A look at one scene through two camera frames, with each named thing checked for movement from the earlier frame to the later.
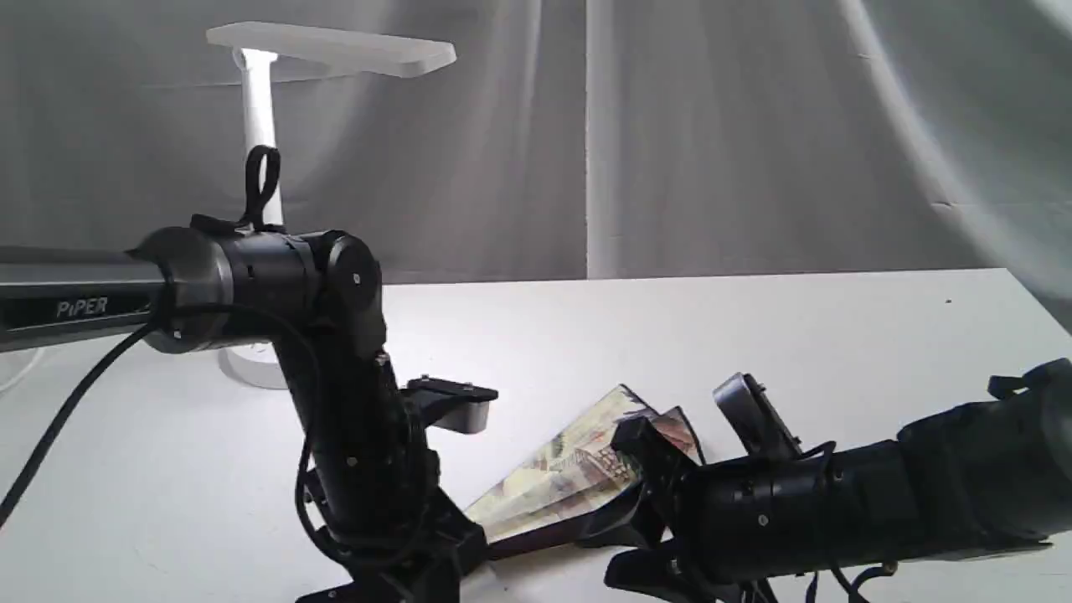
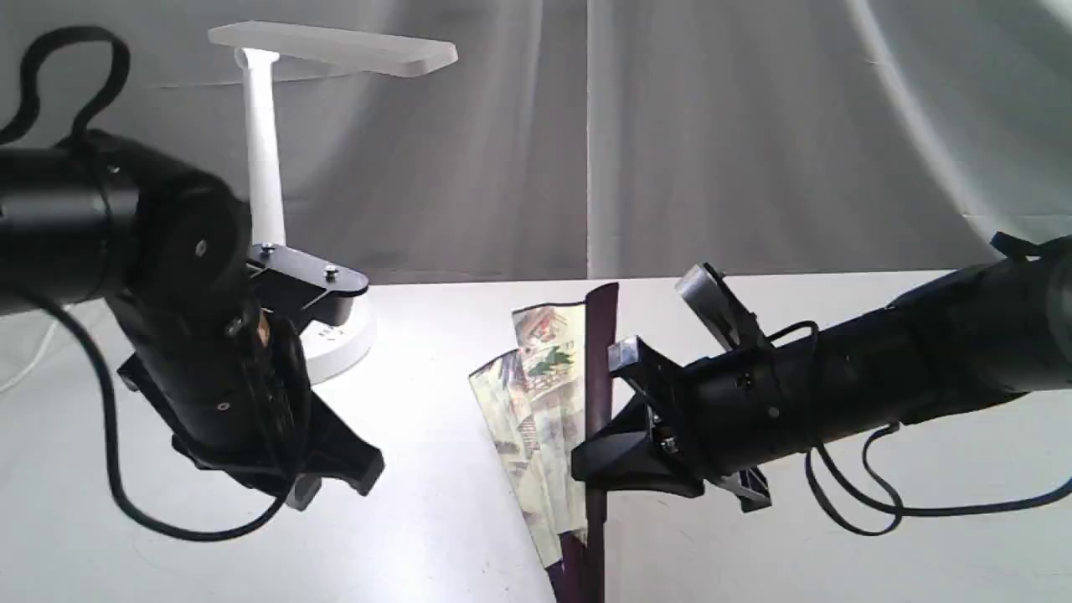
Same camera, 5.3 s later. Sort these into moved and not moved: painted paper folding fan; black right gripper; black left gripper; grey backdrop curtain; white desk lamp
Moved: black left gripper; painted paper folding fan; black right gripper
Not moved: white desk lamp; grey backdrop curtain
